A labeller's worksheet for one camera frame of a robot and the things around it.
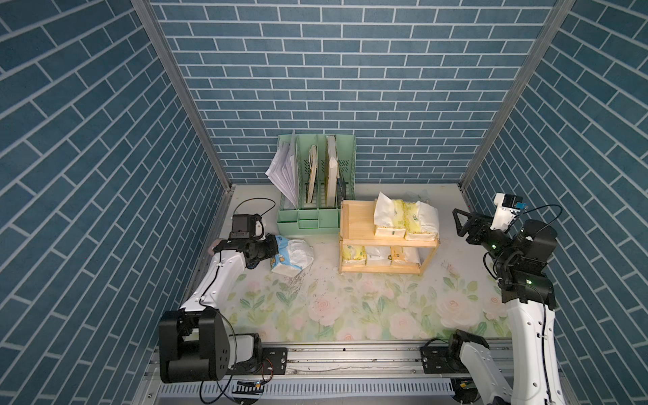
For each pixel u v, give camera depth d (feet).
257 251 2.35
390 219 2.53
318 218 3.28
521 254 1.64
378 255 2.92
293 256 2.85
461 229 2.03
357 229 2.66
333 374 2.40
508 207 1.84
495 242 1.92
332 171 3.07
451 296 2.85
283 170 2.98
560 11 2.32
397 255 2.97
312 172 3.25
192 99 2.99
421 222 2.52
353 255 2.97
